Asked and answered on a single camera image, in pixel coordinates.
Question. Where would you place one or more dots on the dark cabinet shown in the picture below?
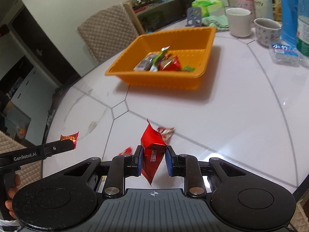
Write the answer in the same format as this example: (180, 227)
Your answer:
(29, 72)

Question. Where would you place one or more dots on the white mug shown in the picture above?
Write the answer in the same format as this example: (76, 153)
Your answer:
(237, 23)

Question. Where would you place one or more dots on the wooden shelf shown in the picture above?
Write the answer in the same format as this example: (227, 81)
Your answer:
(166, 7)

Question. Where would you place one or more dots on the green candy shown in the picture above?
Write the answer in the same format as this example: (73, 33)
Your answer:
(188, 69)

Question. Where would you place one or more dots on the red white candy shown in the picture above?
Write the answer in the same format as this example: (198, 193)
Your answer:
(166, 132)

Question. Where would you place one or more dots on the green towel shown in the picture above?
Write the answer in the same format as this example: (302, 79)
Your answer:
(216, 23)

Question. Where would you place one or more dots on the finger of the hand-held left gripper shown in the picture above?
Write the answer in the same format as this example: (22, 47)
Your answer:
(60, 147)

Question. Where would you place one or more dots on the clear pocket tissue packet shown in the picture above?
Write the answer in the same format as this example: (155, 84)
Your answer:
(283, 53)

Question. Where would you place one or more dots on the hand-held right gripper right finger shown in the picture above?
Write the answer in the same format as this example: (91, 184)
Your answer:
(169, 162)

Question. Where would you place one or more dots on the small red packet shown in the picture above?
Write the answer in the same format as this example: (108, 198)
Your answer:
(125, 151)

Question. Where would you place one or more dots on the orange plastic tray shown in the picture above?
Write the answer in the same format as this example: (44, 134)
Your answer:
(164, 81)

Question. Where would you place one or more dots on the person's left hand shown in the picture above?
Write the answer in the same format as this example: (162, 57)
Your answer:
(10, 198)

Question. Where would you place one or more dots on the grey phone stand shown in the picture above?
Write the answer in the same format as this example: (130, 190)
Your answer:
(193, 17)

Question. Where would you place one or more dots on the patterned white cup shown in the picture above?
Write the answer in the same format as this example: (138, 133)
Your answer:
(266, 35)

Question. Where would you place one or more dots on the green label water bottle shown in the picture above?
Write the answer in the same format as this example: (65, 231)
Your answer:
(303, 29)

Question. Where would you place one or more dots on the quilted beige chair back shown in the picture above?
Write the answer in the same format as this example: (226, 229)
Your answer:
(106, 31)

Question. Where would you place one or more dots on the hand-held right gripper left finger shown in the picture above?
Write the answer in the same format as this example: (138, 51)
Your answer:
(138, 160)

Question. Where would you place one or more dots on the large red snack packet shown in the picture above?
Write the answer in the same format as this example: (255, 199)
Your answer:
(152, 145)

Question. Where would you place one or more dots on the white thermos bottle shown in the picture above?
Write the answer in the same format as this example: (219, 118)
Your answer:
(262, 2)

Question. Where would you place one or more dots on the green tissue pack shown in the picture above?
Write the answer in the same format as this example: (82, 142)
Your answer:
(207, 3)

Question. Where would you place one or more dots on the blue thermos jug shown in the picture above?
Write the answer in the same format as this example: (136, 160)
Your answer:
(288, 12)

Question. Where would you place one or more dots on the grey black snack packet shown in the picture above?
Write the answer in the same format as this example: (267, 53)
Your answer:
(144, 62)

